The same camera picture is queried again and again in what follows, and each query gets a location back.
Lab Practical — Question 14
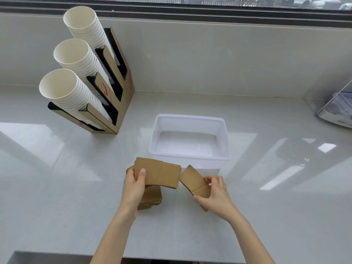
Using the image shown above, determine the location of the person's left forearm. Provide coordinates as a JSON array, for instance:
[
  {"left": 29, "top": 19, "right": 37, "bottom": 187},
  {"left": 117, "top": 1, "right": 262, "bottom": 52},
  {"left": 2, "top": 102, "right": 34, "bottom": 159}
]
[{"left": 90, "top": 208, "right": 138, "bottom": 264}]

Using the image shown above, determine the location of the person's left hand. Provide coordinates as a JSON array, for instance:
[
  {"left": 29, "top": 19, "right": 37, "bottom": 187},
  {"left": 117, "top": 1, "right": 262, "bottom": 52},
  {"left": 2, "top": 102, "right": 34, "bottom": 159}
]
[{"left": 121, "top": 168, "right": 151, "bottom": 215}]

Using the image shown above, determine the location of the dark window frame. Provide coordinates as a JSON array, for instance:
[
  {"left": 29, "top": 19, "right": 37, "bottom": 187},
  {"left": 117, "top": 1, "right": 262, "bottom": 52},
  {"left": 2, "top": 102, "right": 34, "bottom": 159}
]
[{"left": 0, "top": 0, "right": 352, "bottom": 25}]

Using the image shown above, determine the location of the person's right hand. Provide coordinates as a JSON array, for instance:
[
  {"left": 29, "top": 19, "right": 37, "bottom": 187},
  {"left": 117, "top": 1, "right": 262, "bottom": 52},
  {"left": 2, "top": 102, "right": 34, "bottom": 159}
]
[{"left": 193, "top": 175, "right": 235, "bottom": 221}]

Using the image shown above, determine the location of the person's right forearm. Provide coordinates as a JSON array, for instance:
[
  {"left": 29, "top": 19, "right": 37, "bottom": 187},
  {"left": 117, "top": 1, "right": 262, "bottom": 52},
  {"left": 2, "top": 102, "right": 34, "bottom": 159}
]
[{"left": 214, "top": 207, "right": 276, "bottom": 264}]

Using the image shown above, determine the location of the stack of white paper cups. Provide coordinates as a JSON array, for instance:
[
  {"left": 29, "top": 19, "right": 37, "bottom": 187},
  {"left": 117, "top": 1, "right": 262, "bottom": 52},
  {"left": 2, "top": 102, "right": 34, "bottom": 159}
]
[
  {"left": 63, "top": 6, "right": 116, "bottom": 62},
  {"left": 38, "top": 69, "right": 111, "bottom": 122},
  {"left": 53, "top": 38, "right": 114, "bottom": 94}
]

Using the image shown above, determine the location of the white plastic bin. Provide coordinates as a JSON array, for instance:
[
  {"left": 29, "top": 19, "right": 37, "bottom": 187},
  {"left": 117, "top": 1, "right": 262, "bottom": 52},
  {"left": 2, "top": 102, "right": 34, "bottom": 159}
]
[{"left": 148, "top": 114, "right": 231, "bottom": 177}]

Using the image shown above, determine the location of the brown cardboard cup dispenser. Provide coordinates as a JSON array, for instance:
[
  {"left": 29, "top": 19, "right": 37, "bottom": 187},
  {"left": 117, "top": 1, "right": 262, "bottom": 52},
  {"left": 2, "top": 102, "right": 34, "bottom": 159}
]
[{"left": 47, "top": 26, "right": 135, "bottom": 135}]

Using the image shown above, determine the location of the brown paper cup sleeve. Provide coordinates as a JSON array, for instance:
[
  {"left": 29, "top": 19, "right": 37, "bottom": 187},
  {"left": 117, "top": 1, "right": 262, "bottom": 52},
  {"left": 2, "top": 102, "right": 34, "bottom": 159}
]
[
  {"left": 134, "top": 157, "right": 182, "bottom": 190},
  {"left": 179, "top": 164, "right": 212, "bottom": 212}
]

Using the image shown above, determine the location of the stack of brown sleeves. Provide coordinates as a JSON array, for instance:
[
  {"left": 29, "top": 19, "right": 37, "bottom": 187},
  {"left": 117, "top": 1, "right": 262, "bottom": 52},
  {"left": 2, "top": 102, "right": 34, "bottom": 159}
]
[{"left": 126, "top": 167, "right": 163, "bottom": 211}]

